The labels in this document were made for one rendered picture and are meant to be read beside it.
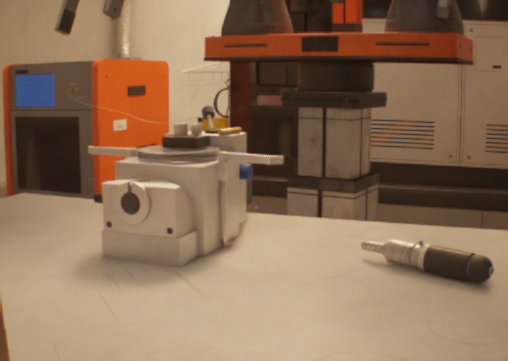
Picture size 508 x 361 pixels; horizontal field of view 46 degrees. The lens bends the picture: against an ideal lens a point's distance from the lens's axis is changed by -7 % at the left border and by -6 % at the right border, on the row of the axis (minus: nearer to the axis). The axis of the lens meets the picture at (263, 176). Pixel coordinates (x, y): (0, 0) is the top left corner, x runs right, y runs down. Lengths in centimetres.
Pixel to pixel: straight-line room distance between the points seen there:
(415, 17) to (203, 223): 65
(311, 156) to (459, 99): 92
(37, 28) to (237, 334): 381
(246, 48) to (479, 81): 100
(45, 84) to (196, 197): 132
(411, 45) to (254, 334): 78
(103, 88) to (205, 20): 181
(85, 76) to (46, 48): 231
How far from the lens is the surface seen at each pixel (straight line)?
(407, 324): 47
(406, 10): 116
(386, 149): 211
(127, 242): 63
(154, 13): 369
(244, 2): 131
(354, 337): 45
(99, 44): 388
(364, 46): 117
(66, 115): 186
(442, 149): 209
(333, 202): 122
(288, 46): 123
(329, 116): 122
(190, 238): 62
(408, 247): 60
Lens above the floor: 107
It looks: 9 degrees down
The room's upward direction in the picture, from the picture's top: straight up
